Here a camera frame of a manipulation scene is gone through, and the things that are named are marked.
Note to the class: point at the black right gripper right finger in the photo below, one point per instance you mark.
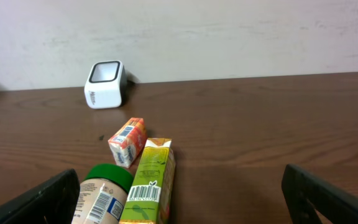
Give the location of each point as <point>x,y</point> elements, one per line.
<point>307,195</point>

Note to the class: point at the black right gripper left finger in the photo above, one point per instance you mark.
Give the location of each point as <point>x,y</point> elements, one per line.
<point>53,201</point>

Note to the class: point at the green lid spice jar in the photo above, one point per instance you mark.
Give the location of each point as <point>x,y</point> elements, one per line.
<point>103,194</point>

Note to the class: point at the orange tissue packet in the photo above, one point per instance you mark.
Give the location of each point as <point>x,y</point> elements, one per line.
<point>128,142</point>

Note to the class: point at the green juice carton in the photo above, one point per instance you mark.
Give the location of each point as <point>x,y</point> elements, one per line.
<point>150,194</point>

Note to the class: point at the white barcode scanner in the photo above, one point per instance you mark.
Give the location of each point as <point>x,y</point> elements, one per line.
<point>106,85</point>

